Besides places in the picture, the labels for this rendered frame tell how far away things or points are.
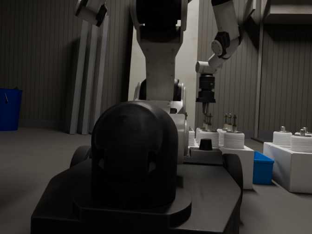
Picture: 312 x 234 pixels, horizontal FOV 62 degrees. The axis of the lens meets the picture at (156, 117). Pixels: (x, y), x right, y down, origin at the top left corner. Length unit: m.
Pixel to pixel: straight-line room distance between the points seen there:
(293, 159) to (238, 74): 2.63
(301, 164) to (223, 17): 0.74
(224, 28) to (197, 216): 0.94
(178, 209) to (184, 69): 2.88
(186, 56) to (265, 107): 1.35
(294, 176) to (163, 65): 0.78
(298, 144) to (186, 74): 2.10
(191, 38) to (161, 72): 2.48
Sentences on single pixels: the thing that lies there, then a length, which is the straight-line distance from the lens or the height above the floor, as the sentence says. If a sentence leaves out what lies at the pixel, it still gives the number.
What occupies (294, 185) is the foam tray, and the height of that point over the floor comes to 0.03.
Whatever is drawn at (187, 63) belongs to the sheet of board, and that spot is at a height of 0.93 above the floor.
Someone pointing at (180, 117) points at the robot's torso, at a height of 0.33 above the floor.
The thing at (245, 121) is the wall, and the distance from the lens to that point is 3.82.
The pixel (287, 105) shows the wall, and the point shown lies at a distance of 3.99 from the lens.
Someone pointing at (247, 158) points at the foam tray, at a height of 0.14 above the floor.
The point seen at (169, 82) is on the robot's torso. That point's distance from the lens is 0.95.
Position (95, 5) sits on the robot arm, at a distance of 1.22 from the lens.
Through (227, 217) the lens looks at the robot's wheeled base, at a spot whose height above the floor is 0.17.
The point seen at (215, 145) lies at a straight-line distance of 1.25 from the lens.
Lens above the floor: 0.34
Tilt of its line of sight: 1 degrees down
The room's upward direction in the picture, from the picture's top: 2 degrees clockwise
